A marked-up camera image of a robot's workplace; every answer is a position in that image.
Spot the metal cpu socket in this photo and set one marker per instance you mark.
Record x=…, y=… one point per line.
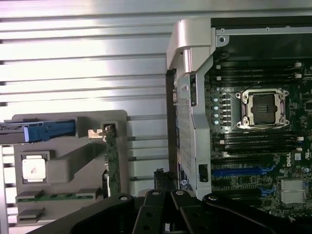
x=263, y=108

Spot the green dell motherboard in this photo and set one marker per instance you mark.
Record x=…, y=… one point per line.
x=268, y=151

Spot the grey plastic parts rack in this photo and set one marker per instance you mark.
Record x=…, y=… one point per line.
x=61, y=170

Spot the hard disk with blue caddy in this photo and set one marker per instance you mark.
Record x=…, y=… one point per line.
x=48, y=132

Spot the silver finned chipset heatsink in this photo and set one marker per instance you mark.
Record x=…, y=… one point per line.
x=292, y=191

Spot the dark grey open pc case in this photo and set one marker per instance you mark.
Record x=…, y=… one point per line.
x=195, y=97

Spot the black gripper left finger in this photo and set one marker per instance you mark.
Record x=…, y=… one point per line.
x=151, y=212

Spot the green ram stick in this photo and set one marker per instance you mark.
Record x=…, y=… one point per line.
x=56, y=197

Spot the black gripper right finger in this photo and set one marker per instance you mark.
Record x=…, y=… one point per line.
x=185, y=212

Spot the silver cpu chip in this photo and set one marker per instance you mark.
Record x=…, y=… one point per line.
x=33, y=169

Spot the blue expansion slot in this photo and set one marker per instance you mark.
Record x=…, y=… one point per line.
x=239, y=171

